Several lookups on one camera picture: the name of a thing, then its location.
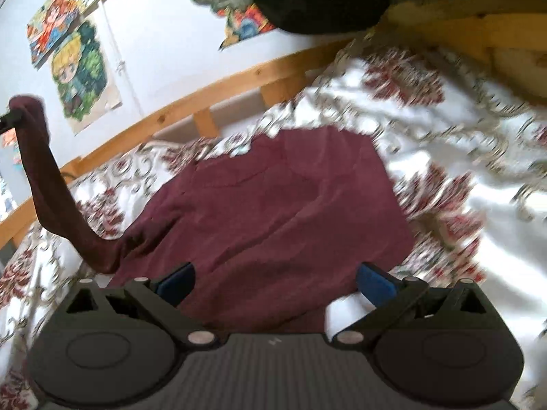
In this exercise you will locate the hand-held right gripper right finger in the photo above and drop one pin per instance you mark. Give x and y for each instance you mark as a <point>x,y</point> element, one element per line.
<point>376,284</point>

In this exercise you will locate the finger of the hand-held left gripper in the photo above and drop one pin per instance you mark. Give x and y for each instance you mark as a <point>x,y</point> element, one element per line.
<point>7,120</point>

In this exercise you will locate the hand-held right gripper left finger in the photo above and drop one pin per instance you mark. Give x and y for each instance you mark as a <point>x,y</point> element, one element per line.
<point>177,284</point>

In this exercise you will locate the maroon sweatshirt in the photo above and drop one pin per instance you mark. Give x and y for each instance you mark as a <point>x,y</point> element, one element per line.
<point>273,213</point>

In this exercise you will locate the floral white bedsheet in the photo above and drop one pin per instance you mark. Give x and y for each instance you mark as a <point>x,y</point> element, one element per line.
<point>461,158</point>

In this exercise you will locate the small wall poster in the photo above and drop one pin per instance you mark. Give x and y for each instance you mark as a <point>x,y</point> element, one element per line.
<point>6,179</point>

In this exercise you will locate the green blond character wall poster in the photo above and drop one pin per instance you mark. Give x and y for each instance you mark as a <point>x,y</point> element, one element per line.
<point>83,79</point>

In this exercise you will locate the red-haired character wall poster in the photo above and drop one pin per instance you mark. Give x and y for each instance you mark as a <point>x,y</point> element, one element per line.
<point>53,25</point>

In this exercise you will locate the white wall pipe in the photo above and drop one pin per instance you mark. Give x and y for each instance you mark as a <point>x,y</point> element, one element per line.
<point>117,57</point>

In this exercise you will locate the wooden bed frame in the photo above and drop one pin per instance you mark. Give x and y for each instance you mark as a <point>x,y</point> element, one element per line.
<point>179,109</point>

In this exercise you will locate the colourful patterned wall poster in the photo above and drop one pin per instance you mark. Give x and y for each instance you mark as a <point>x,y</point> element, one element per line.
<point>233,13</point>

